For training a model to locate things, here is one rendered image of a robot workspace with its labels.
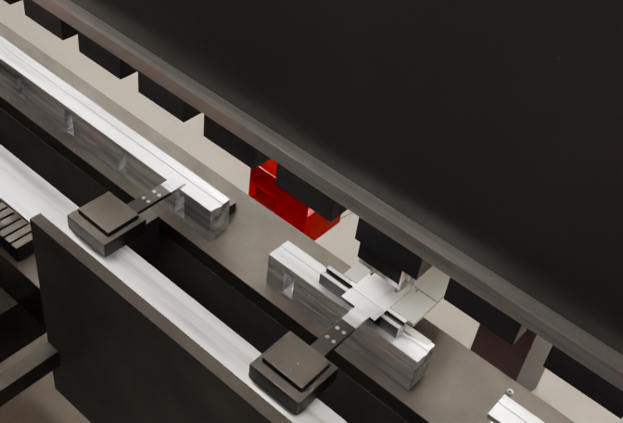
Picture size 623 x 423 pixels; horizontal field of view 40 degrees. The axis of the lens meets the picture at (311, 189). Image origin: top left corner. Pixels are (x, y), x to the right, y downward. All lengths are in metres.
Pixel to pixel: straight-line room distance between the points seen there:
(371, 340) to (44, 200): 0.75
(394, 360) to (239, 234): 0.50
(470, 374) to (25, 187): 1.02
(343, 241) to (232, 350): 1.67
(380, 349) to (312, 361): 0.21
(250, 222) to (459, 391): 0.62
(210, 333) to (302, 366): 0.20
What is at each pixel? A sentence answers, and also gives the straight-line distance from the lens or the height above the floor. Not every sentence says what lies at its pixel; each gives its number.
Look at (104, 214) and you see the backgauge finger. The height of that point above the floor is 1.03.
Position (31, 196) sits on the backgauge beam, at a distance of 1.95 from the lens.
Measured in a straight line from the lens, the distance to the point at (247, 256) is 1.96.
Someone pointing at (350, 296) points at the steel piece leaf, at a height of 1.00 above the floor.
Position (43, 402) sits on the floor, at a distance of 2.81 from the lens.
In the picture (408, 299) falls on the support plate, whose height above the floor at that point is 1.00.
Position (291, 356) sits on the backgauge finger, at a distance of 1.58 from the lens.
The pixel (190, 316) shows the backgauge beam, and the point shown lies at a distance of 1.69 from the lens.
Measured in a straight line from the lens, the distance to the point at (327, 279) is 1.76.
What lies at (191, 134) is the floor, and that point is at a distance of 3.67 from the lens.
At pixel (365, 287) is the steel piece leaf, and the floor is 1.00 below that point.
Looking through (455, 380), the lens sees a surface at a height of 0.87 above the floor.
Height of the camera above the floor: 2.29
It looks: 42 degrees down
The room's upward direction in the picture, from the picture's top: 8 degrees clockwise
